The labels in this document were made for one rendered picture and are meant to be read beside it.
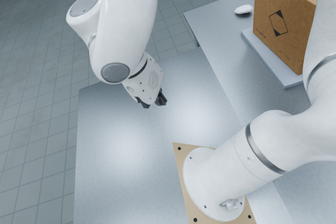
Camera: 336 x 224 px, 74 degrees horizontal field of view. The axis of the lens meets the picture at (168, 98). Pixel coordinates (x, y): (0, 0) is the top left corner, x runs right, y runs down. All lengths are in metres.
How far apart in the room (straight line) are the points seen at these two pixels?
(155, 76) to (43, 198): 1.68
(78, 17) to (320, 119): 0.39
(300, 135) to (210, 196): 0.27
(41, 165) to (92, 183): 1.41
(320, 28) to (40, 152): 2.20
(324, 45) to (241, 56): 0.59
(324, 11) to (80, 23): 0.36
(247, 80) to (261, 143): 0.49
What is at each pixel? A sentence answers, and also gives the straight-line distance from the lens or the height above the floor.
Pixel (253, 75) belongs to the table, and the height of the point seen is 0.83.
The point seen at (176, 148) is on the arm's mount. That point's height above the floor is 0.98.
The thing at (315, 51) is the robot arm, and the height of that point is 1.22.
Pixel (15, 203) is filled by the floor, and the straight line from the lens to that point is 2.24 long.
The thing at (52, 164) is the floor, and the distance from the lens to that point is 2.16.
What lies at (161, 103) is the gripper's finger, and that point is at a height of 1.04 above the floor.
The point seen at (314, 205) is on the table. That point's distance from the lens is 0.74.
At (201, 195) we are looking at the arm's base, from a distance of 0.57.
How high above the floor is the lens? 1.52
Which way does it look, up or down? 50 degrees down
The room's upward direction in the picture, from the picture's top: 22 degrees counter-clockwise
